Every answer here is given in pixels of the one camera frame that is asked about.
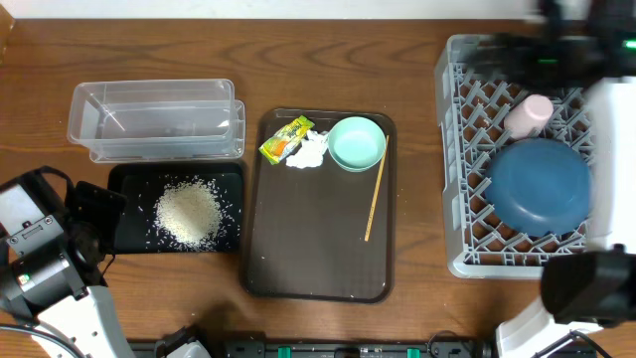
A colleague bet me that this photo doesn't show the pink cup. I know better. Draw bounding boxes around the pink cup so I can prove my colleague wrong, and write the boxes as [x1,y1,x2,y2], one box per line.
[504,94,554,139]

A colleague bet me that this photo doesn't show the pile of rice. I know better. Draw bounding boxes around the pile of rice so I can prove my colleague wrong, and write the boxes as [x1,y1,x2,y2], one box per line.
[136,176,235,253]

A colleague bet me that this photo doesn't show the dark blue bowl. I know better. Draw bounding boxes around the dark blue bowl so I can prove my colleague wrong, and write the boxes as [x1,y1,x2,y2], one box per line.
[485,138,591,237]

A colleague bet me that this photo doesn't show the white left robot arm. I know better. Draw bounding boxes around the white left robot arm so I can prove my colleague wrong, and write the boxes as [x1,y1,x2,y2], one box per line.
[1,166,133,357]

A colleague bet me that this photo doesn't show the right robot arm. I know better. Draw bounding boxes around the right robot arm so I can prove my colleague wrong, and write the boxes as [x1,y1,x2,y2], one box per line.
[467,0,635,357]

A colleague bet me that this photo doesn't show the grey dishwasher rack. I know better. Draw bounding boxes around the grey dishwasher rack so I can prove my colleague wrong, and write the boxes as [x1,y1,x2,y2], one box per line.
[434,35,588,279]

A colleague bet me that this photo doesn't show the black tray bin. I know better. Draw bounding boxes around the black tray bin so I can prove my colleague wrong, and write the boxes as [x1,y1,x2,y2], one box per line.
[108,162,243,254]

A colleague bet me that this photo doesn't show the clear plastic bin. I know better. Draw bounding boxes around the clear plastic bin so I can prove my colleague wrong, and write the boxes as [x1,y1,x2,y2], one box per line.
[67,79,246,163]

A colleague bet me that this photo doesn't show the yellow green snack wrapper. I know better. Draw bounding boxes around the yellow green snack wrapper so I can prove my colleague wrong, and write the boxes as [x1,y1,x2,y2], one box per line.
[259,115,314,164]

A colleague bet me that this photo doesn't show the crumpled white tissue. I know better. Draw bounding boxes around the crumpled white tissue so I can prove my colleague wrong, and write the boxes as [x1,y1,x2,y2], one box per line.
[285,130,329,169]

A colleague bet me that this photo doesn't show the wooden chopstick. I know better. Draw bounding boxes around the wooden chopstick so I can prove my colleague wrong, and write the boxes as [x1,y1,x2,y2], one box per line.
[364,135,390,242]

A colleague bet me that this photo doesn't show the green bowl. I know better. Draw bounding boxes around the green bowl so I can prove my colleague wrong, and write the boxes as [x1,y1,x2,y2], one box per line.
[327,116,387,172]

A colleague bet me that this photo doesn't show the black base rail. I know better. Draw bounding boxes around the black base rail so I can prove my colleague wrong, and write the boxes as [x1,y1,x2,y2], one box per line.
[128,326,498,358]

